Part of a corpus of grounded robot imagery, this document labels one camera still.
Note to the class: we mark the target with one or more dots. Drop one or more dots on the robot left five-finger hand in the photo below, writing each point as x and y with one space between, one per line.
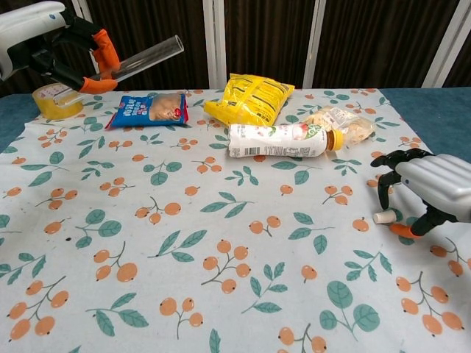
29 22

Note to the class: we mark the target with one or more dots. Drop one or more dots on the robot right five-finger hand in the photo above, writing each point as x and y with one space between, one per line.
441 184

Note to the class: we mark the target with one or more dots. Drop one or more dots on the small white cap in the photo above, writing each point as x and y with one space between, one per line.
382 217

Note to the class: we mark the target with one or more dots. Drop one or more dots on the clear glass test tube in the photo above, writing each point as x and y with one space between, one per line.
154 55

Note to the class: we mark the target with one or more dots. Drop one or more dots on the yellow packing tape roll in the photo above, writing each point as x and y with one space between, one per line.
48 108

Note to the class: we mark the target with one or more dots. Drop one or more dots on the clear bag of crackers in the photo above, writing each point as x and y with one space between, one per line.
349 123

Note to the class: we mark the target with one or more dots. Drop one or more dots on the blue snack bag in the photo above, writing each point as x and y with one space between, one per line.
147 110

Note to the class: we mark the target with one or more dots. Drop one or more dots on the white drink bottle orange cap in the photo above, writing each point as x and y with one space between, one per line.
272 141

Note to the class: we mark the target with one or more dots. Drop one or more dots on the floral printed tablecloth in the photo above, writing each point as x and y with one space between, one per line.
257 220

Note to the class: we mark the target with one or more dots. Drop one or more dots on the yellow snack bag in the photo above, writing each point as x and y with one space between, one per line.
250 99

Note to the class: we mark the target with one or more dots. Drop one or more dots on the black pleated curtain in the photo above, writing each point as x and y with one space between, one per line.
265 36

